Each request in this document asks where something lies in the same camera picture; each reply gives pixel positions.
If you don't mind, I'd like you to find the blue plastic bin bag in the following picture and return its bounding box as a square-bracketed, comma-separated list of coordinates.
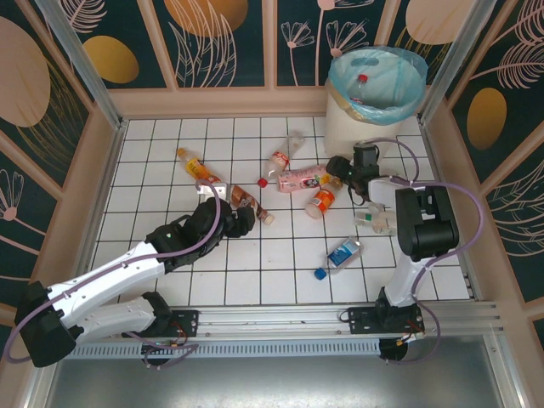
[329, 43, 428, 127]

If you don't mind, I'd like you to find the clear bottle green label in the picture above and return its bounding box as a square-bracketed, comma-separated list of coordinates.
[354, 211, 400, 237]

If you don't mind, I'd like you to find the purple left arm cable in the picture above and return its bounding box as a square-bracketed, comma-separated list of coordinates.
[6, 193, 223, 371]

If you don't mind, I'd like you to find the blue label bottle blue cap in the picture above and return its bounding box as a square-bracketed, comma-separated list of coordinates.
[314, 235, 363, 282]

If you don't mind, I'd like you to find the orange juice bottle yellow label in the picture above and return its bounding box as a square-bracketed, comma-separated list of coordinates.
[176, 147, 224, 188]

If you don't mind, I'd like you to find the orange label bottle brown cap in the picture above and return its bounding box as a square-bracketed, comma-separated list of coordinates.
[305, 177, 343, 220]

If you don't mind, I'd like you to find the cola bottle red cap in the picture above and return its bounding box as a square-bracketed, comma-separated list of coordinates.
[347, 73, 377, 107]

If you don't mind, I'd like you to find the aluminium front rail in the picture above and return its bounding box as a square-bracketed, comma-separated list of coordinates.
[40, 300, 505, 346]

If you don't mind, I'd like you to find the brown label drink bottle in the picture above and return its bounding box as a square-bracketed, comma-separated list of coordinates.
[229, 184, 275, 225]

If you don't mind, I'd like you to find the pink label bottle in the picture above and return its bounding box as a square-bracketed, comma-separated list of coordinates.
[277, 165, 337, 195]

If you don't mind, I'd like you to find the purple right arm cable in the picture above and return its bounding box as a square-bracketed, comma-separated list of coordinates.
[360, 136, 485, 367]

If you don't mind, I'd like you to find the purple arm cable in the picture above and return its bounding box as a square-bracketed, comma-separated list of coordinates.
[360, 136, 485, 367]
[6, 193, 223, 371]

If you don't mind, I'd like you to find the aluminium frame post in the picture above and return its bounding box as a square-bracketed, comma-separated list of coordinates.
[33, 0, 128, 131]
[417, 0, 499, 127]

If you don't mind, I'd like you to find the grey slotted cable duct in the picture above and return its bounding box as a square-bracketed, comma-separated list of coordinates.
[67, 338, 383, 360]

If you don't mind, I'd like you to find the clear bottle red white label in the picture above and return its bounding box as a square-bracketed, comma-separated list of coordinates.
[257, 130, 306, 190]

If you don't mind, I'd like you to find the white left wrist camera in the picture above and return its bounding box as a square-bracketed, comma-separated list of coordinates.
[195, 179, 230, 201]

